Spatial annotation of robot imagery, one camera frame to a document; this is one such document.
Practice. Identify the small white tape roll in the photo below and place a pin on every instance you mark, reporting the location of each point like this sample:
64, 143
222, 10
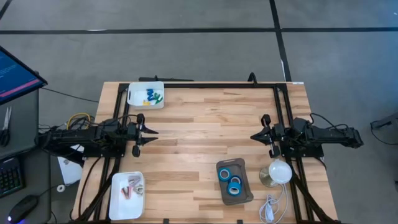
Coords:
61, 185

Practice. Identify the pink staple remover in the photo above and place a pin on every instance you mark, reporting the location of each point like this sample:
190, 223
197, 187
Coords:
126, 193

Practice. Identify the black flat bar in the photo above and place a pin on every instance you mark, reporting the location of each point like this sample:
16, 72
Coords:
166, 79

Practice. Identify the yellow mini stapler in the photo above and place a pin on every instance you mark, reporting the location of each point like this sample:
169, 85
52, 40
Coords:
146, 102

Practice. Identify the smoky grey plastic bin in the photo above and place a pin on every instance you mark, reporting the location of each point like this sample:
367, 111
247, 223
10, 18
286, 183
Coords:
245, 199

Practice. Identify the dark blue tape roll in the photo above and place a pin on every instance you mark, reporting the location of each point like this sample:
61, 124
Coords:
238, 178

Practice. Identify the black computer mouse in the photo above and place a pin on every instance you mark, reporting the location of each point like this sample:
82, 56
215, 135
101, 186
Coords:
23, 207

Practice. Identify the grey desk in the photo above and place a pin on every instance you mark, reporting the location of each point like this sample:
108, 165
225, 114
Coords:
28, 124

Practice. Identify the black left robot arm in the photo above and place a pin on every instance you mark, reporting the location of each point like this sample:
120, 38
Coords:
77, 137

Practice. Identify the small white sticker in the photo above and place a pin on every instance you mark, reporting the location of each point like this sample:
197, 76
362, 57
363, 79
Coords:
298, 83

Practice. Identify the white long plastic bin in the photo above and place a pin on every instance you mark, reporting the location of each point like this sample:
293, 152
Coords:
126, 210

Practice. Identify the black backlit keyboard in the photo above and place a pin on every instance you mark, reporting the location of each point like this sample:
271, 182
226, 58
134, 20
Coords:
11, 177

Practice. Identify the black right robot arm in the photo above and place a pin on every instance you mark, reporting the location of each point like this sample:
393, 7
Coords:
329, 135

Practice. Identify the white square plastic bin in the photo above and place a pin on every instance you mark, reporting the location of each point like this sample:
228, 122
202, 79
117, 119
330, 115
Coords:
136, 93

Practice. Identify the beige staple remover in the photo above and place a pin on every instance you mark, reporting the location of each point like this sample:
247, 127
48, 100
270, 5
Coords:
139, 189

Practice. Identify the black stand foot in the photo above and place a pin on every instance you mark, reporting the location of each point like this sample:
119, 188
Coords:
385, 122

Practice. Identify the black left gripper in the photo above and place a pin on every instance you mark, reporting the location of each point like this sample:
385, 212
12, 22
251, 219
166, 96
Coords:
136, 133

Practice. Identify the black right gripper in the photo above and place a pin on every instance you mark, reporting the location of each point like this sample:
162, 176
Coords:
276, 133

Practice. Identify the white dome lamp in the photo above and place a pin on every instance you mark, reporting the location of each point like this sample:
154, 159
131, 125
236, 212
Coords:
280, 174

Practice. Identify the black aluminium table frame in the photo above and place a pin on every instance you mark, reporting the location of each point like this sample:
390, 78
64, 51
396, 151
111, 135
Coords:
217, 85

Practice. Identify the light blue tape roll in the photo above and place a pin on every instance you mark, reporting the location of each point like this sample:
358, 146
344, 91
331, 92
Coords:
219, 174
228, 188

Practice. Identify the computer monitor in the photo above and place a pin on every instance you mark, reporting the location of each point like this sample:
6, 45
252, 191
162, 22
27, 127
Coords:
15, 77

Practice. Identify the lilac staple remover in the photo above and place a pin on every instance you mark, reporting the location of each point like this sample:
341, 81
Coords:
134, 180

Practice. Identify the blue mini stapler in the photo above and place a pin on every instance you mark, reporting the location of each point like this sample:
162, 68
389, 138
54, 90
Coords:
150, 91
152, 98

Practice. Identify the white paper sheet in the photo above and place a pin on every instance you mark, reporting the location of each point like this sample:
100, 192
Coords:
70, 172

